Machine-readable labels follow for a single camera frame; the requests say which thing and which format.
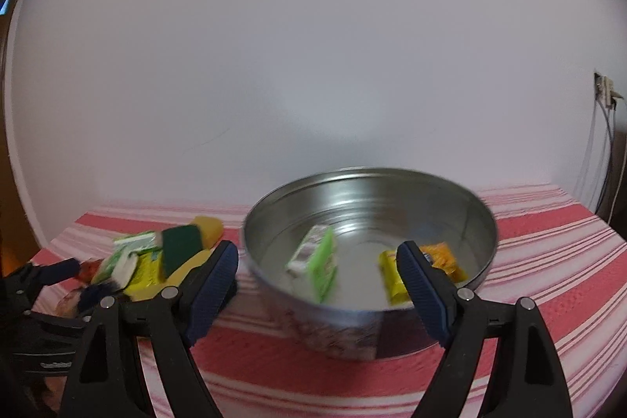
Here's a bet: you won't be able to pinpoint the yellow sponge green scourer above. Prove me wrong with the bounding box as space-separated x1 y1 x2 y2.
160 215 224 278

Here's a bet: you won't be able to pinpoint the dark blue knotted cloth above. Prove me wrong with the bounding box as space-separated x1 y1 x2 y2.
76 281 121 315

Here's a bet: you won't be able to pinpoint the white wrapped candy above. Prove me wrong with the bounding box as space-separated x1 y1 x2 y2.
55 288 89 318

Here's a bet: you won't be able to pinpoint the red foil snack packet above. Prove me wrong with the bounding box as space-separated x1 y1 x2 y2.
76 259 103 285

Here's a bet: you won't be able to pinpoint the yellow green sponge on cloth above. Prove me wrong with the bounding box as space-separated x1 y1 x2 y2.
154 250 212 297

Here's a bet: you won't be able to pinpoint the green tissue pack large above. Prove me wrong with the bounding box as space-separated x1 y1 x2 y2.
91 249 138 290

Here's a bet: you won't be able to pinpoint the yellow snack bag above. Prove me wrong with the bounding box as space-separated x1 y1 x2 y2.
123 250 163 301

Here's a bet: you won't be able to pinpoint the red white striped cloth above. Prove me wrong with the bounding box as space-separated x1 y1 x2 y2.
35 185 626 417

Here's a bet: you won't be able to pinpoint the silver green foil packet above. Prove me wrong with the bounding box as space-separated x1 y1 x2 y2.
112 230 163 253

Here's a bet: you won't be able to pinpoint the yellow orange snack packet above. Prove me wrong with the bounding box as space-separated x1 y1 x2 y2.
378 242 468 306

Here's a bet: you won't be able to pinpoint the green white tissue pack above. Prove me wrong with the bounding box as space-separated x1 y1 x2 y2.
284 225 338 303

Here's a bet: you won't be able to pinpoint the round metal cookie tin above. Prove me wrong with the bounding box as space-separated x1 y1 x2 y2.
240 168 498 361

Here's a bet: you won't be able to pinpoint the grey hanging cables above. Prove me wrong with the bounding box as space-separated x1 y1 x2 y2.
573 96 627 223

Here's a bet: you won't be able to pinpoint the white wall socket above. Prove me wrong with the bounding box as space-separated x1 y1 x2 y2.
594 72 624 109

